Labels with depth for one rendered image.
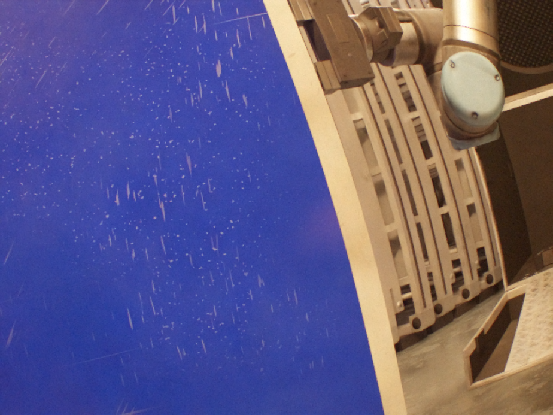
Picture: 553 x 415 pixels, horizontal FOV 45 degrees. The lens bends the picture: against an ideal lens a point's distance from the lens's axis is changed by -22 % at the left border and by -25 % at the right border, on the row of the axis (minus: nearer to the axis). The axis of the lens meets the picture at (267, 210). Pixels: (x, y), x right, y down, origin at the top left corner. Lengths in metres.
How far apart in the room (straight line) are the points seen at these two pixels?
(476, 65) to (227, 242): 0.38
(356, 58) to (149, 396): 0.51
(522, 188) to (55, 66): 3.23
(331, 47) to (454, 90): 0.18
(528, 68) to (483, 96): 2.85
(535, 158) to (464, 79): 2.87
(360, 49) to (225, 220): 0.37
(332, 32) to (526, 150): 2.84
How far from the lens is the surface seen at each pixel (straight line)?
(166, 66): 0.73
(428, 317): 3.55
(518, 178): 3.77
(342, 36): 0.99
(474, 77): 0.90
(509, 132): 3.78
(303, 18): 0.99
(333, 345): 0.73
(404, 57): 1.02
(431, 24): 1.05
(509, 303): 2.83
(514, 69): 3.70
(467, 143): 1.03
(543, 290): 2.60
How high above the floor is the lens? 0.52
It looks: 4 degrees up
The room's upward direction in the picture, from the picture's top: 16 degrees counter-clockwise
